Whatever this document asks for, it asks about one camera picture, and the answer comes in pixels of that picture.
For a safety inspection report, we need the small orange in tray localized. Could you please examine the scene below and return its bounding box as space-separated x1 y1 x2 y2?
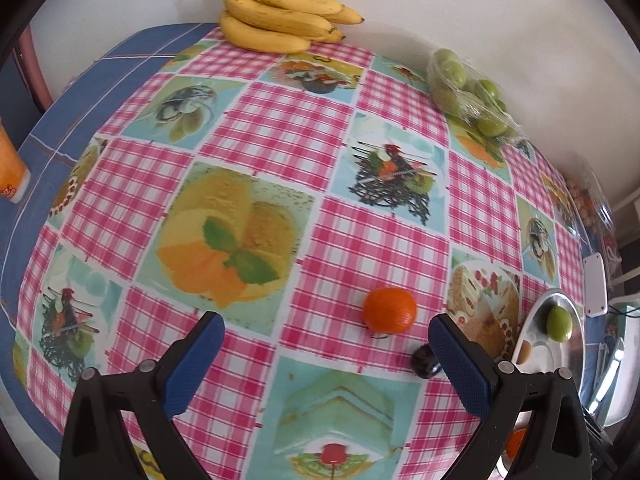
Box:
504 427 527 460

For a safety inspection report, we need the dark plum upper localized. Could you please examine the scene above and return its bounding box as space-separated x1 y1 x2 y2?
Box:
410 344 442 379

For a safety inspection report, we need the green fruit at tray back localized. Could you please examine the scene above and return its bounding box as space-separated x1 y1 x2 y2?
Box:
546 306 573 342

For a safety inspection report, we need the plastic tray of green fruits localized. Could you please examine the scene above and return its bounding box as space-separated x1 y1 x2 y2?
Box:
426 48 525 145

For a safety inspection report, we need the checked pink fruit tablecloth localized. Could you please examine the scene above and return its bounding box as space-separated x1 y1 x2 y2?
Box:
12 28 584 479

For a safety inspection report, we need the blue underlying tablecloth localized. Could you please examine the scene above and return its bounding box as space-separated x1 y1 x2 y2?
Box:
1 23 214 454

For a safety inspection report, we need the brown longan fruit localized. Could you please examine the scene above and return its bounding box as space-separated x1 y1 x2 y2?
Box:
516 340 532 365

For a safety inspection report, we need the white rectangular box device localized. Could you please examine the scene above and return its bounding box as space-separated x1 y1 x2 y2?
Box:
582 252 608 318

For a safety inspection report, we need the bunch of yellow bananas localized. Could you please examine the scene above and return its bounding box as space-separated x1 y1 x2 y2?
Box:
219 0 364 54

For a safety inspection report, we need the large orange mandarin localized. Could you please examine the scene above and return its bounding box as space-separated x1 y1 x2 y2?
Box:
361 287 418 334

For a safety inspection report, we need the orange plastic cup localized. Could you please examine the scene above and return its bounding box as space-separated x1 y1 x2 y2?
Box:
0 125 32 204

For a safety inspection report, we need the clear box of longans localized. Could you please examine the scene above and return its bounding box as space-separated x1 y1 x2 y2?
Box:
565 160 615 236

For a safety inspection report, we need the round steel tray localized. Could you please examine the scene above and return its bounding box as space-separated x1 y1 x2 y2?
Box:
504 288 585 392

